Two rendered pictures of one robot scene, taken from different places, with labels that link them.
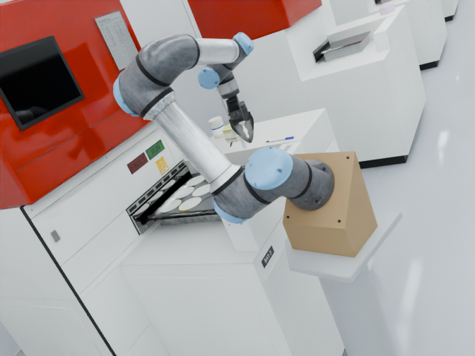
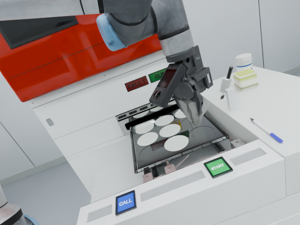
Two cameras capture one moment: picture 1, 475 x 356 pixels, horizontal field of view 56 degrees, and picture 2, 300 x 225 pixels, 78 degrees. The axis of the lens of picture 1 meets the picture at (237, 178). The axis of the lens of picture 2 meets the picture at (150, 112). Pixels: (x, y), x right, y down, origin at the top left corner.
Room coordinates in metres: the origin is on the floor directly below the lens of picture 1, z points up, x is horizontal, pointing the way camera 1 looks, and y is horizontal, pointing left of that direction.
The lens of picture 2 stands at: (1.33, -0.40, 1.35)
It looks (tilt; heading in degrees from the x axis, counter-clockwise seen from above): 24 degrees down; 54
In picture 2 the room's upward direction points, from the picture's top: 21 degrees counter-clockwise
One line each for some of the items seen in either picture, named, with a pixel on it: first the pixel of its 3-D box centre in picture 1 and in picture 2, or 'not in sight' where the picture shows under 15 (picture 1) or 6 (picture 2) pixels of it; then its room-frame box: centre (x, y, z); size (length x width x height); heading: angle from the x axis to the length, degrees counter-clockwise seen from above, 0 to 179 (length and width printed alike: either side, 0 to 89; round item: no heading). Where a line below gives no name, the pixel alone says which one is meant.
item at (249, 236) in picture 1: (271, 191); (180, 202); (1.53, -0.10, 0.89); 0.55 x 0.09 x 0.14; 144
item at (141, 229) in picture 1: (165, 197); (158, 114); (1.91, 0.33, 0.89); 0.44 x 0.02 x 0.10; 144
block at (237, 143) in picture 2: not in sight; (242, 149); (1.79, -0.17, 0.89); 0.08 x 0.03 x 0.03; 54
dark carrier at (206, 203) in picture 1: (203, 190); (169, 130); (1.80, 0.16, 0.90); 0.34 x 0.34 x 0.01; 54
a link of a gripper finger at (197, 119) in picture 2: (249, 129); (201, 110); (1.70, -0.12, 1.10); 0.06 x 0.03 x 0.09; 173
